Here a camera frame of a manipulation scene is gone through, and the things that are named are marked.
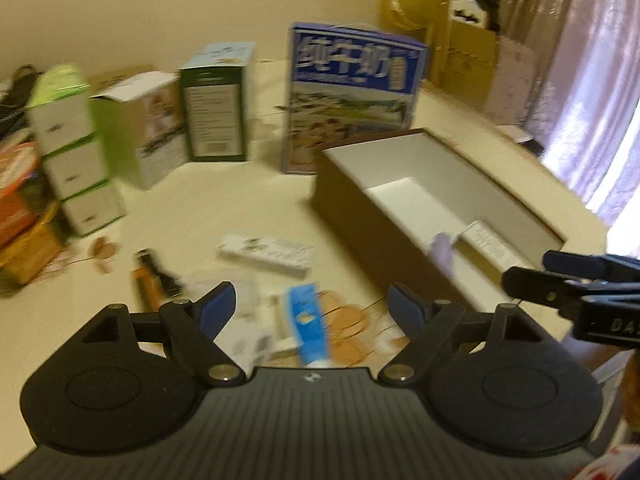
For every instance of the dark cloth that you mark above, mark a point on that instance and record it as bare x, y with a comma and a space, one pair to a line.
17, 95

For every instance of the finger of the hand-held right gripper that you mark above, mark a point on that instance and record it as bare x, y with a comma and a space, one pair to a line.
575, 264
530, 284

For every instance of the small blue white box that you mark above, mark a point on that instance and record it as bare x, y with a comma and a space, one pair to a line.
310, 320

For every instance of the orange black food box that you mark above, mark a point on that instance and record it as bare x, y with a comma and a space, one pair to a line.
15, 200

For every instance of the pale pink box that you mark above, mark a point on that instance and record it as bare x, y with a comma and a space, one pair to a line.
512, 82

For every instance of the blue milk carton box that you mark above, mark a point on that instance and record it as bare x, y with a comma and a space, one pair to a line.
345, 90

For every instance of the white green product photo box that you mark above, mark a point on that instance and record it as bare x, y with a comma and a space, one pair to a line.
145, 130

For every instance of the orange utility knife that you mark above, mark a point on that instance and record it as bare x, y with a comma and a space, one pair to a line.
150, 285

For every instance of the pale curtain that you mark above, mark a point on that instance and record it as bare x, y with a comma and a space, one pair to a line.
590, 85

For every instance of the dark green tall box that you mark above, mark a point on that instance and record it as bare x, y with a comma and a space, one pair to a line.
215, 110

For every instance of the small purple item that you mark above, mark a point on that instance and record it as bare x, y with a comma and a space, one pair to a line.
444, 252

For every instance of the yellow instant meal bowl lower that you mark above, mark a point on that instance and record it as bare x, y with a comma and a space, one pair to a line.
30, 255

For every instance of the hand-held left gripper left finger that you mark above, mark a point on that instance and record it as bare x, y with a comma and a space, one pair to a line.
219, 306

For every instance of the tan cardboard box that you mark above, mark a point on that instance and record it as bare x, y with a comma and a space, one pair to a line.
465, 60

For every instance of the yellow plastic bag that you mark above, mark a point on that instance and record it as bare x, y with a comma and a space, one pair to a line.
420, 0

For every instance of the white ointment box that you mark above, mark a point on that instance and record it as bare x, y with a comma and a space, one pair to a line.
265, 255

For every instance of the brown cardboard box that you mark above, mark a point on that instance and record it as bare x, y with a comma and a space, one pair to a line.
360, 210

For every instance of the clear plastic case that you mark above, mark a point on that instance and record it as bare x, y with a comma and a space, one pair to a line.
247, 320

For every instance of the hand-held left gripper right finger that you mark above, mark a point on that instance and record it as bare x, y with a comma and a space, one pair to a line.
404, 310

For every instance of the cream patterned tablecloth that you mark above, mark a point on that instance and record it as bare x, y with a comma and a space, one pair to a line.
200, 205

